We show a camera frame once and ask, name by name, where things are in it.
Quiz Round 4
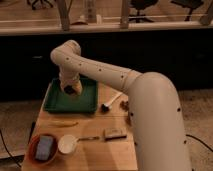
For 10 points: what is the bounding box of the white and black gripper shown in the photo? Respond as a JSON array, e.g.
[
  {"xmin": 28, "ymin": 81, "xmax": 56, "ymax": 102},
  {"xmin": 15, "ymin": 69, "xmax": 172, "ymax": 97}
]
[{"xmin": 60, "ymin": 77, "xmax": 82, "ymax": 95}]

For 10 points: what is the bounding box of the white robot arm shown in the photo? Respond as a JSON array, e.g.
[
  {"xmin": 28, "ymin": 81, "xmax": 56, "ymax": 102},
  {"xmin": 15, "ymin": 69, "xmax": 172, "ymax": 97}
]
[{"xmin": 50, "ymin": 40, "xmax": 192, "ymax": 171}]

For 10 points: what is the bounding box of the green plastic tray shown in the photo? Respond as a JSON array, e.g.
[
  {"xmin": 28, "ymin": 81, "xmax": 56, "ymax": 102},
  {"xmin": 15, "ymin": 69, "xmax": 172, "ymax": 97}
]
[{"xmin": 43, "ymin": 77, "xmax": 98, "ymax": 113}]

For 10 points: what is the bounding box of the yellow banana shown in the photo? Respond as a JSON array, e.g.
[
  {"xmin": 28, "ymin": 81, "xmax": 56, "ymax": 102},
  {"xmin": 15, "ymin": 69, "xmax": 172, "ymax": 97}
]
[{"xmin": 50, "ymin": 121, "xmax": 78, "ymax": 127}]

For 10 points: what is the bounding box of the dark brown food pile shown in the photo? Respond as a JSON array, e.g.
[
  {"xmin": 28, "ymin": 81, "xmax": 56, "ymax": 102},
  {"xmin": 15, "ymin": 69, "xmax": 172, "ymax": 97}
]
[{"xmin": 120, "ymin": 101, "xmax": 129, "ymax": 111}]

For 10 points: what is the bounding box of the metal fork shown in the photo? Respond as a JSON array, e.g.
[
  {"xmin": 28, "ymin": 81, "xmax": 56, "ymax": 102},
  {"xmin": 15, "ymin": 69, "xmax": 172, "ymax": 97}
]
[{"xmin": 77, "ymin": 136, "xmax": 100, "ymax": 141}]

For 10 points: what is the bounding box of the white cup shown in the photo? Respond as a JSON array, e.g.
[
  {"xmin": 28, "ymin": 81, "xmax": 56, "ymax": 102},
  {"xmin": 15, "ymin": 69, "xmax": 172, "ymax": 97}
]
[{"xmin": 58, "ymin": 134, "xmax": 78, "ymax": 154}]

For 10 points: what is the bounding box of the dark brush block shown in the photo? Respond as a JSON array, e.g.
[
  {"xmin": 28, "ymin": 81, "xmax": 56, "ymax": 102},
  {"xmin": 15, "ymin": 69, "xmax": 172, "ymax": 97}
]
[{"xmin": 103, "ymin": 128, "xmax": 127, "ymax": 141}]

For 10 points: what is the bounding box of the blue sponge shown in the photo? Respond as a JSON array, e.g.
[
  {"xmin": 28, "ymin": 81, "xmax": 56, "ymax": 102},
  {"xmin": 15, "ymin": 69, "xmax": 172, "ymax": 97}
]
[{"xmin": 35, "ymin": 136, "xmax": 53, "ymax": 161}]

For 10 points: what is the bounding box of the black office chair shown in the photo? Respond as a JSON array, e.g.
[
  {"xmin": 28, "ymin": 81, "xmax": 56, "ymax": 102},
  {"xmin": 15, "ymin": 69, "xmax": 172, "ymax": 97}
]
[{"xmin": 129, "ymin": 0, "xmax": 158, "ymax": 23}]

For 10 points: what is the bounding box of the white handled brush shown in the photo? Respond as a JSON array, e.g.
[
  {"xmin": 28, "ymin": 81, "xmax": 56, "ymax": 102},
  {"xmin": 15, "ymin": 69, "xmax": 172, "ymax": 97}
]
[{"xmin": 101, "ymin": 92, "xmax": 122, "ymax": 112}]

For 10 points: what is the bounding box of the black cable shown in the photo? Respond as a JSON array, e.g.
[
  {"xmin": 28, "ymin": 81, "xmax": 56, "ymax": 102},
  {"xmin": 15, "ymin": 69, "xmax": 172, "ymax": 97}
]
[{"xmin": 0, "ymin": 129, "xmax": 23, "ymax": 169}]

